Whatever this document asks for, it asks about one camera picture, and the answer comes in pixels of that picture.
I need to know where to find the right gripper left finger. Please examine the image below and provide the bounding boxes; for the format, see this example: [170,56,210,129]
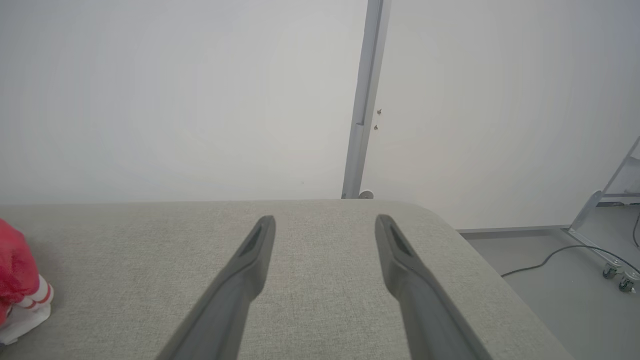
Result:
[156,215,277,360]

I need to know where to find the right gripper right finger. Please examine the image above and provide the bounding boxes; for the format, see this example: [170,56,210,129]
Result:
[374,214,494,360]

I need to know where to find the red white-trimmed garment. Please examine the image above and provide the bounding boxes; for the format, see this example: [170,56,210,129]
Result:
[0,218,55,346]

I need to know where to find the grey wheeled metal stand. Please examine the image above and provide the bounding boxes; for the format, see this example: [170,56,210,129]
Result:
[569,136,640,294]

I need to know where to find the grey wall baseboard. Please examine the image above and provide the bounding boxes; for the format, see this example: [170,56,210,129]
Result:
[457,225,572,240]

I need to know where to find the long black floor cable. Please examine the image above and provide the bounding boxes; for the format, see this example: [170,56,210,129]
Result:
[501,243,640,278]

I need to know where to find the grey metal post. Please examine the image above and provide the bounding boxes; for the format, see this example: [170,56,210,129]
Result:
[341,0,392,200]

